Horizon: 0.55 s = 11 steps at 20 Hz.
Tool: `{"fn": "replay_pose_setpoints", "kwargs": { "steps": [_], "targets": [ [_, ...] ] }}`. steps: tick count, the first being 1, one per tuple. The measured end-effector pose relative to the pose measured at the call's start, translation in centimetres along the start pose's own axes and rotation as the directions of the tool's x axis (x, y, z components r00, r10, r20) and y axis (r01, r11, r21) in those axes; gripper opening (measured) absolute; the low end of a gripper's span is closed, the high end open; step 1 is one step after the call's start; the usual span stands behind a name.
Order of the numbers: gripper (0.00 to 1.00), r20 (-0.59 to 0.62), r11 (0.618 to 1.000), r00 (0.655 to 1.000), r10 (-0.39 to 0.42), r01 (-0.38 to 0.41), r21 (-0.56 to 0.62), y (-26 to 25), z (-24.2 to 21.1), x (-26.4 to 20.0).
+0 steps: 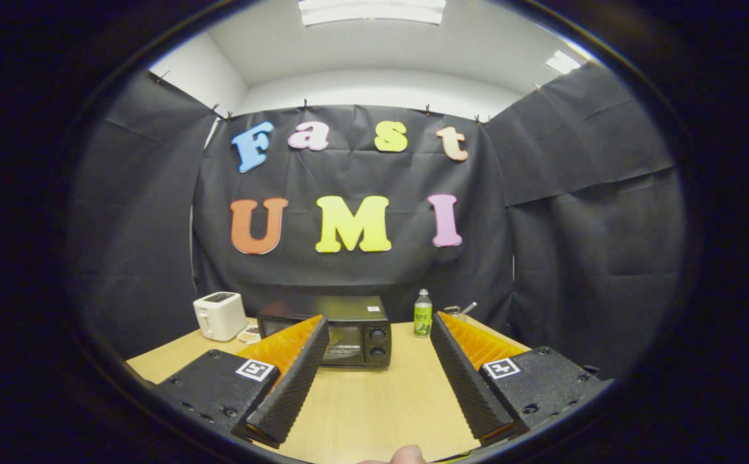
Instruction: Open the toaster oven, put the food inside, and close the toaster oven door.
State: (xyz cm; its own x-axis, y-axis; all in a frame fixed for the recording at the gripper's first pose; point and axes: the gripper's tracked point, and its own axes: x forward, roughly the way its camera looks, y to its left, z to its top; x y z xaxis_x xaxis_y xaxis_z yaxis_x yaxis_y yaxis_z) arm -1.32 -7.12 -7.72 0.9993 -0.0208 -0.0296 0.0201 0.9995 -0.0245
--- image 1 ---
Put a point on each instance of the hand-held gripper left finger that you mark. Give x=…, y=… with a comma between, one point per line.
x=297, y=380

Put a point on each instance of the small patterned dish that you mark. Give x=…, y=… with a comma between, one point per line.
x=249, y=334

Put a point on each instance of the black toaster oven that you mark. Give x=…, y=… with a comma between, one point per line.
x=358, y=309

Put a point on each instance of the clear glass jar with spoon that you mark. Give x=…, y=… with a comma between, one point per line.
x=455, y=310

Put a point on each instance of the white pop-up toaster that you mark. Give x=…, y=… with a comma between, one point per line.
x=220, y=316

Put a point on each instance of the small ceiling light panel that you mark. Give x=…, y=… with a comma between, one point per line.
x=563, y=62

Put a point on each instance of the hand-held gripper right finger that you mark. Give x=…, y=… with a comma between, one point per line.
x=461, y=380

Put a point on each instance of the large ceiling light panel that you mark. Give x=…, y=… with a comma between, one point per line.
x=371, y=11

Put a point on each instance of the green label bottle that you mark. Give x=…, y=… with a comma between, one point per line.
x=423, y=316

